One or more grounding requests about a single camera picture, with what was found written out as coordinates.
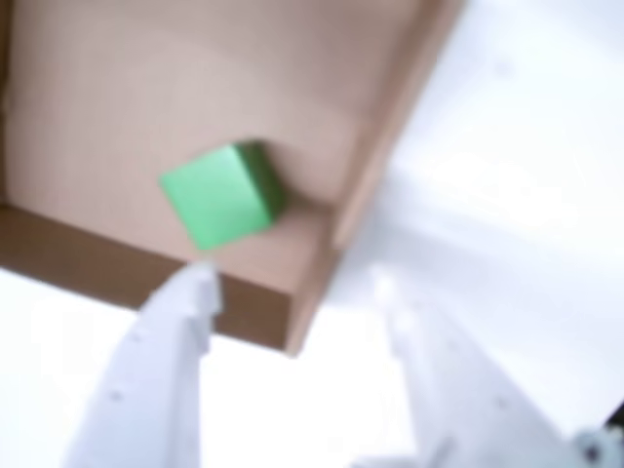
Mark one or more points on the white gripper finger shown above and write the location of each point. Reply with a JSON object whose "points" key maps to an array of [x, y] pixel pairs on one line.
{"points": [[146, 390], [463, 404]]}

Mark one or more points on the brown cardboard box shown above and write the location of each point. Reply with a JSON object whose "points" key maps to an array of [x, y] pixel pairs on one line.
{"points": [[146, 88]]}

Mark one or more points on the green wooden cube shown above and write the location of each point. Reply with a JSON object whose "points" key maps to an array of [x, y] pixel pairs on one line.
{"points": [[214, 200]]}

